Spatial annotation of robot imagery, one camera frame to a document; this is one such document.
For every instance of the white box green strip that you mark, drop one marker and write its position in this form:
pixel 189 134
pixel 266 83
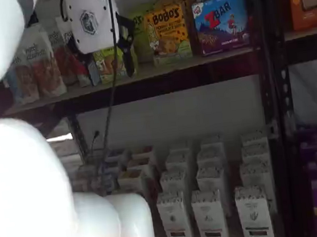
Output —
pixel 254 216
pixel 255 153
pixel 255 174
pixel 254 138

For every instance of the purely elizabeth yellow label box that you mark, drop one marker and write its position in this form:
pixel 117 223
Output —
pixel 139 163
pixel 130 181

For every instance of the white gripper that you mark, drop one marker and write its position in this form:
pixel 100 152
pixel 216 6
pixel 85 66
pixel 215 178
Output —
pixel 90 20

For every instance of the blue ZBar box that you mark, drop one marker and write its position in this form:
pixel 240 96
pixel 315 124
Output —
pixel 222 25

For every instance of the red label granola bag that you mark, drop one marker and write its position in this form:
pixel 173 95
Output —
pixel 72 62

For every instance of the white box pink strip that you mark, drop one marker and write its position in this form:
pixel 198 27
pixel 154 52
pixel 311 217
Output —
pixel 212 145
pixel 211 156
pixel 211 178
pixel 210 218

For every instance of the yellow Bobo's peanut butter box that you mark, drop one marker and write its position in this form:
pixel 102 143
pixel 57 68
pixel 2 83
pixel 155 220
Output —
pixel 167 34
pixel 191 20

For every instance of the orange label granola bag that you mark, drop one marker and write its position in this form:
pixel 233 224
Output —
pixel 45 71

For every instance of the blue oatmeal box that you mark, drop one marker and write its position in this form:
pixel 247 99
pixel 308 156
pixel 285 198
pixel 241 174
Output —
pixel 110 169

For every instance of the white box yellow strip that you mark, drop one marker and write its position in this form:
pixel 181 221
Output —
pixel 172 181
pixel 174 219
pixel 177 160

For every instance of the green Bobo's apple pie box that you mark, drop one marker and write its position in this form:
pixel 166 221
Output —
pixel 108 68
pixel 141 40

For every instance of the purely elizabeth granola bag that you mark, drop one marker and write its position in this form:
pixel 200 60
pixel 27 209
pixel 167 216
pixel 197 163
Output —
pixel 24 82
pixel 52 33

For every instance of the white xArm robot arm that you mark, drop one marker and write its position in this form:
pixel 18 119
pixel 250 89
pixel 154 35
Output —
pixel 25 182

